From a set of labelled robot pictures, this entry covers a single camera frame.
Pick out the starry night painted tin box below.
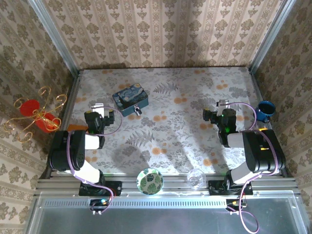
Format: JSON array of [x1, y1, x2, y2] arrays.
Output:
[[112, 83, 150, 117]]

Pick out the orange flat object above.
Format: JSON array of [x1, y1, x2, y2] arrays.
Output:
[[66, 124, 89, 133]]

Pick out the blue enamel mug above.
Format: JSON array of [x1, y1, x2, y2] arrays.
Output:
[[254, 100, 276, 123]]

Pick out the fern patterned table cover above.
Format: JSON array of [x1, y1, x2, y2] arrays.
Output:
[[72, 67, 259, 175]]

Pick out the clear glass cup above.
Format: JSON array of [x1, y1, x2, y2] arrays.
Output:
[[186, 169, 206, 191]]

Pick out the green leaf patterned bowl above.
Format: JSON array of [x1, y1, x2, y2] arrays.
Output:
[[136, 168, 165, 196]]

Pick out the vented metal cover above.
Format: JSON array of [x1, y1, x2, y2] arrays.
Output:
[[26, 192, 308, 234]]

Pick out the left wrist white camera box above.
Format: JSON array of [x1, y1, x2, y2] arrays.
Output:
[[91, 103, 105, 117]]

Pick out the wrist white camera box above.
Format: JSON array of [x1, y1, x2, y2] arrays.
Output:
[[216, 99, 231, 110], [91, 103, 105, 117]]

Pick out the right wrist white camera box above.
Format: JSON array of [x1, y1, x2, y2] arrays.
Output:
[[216, 99, 231, 110]]

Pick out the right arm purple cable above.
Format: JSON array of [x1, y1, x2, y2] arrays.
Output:
[[227, 101, 281, 234]]

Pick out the red candle gold wire holder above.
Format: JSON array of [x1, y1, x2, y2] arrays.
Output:
[[3, 85, 68, 142]]

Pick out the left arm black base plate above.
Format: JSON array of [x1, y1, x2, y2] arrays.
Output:
[[78, 180, 123, 197]]

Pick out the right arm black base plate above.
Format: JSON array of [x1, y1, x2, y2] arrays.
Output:
[[208, 179, 254, 196]]

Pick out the aluminium front rail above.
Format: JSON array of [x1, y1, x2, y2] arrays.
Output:
[[36, 173, 299, 197]]

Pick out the aluminium frame post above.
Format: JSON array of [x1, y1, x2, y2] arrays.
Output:
[[27, 0, 80, 72], [249, 0, 296, 73]]

